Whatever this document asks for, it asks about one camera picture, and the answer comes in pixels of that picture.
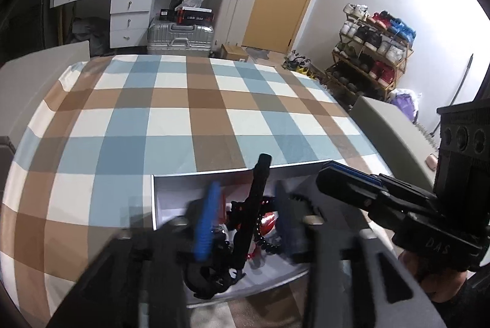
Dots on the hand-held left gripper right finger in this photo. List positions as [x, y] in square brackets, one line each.
[287, 224]

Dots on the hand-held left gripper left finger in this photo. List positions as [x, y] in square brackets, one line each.
[206, 221]

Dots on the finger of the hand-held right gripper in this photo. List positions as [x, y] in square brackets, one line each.
[356, 173]
[352, 192]

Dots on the red and white bangle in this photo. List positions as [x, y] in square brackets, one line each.
[268, 223]

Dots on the long black toothed hair clip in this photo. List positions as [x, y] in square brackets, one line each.
[252, 209]

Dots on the grey cardboard box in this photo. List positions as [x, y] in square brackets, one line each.
[176, 198]

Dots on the person's right forearm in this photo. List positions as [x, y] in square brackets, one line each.
[474, 301]

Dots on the person's right hand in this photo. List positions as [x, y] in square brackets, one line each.
[440, 282]

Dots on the pink slipper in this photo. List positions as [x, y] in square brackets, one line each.
[431, 162]

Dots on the grey bed board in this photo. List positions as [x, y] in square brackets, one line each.
[42, 83]
[390, 136]

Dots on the purple bag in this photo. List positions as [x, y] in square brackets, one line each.
[405, 104]

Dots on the wooden shoe rack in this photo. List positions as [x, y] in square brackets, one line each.
[333, 64]

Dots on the thin dark curved pole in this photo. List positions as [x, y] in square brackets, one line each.
[461, 83]

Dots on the loose colourful shoes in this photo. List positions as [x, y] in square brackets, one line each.
[300, 64]

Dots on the rows of shoes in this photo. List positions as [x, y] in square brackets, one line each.
[379, 33]

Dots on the flat cardboard box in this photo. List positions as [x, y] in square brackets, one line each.
[234, 52]

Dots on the silver suitcase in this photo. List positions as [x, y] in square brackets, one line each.
[180, 39]

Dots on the white suitcase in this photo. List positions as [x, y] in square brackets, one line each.
[233, 10]

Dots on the black and red box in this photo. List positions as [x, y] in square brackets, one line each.
[191, 15]

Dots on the dark cloth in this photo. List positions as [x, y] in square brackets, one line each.
[90, 37]

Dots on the white desk with drawers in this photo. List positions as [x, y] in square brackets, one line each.
[126, 6]

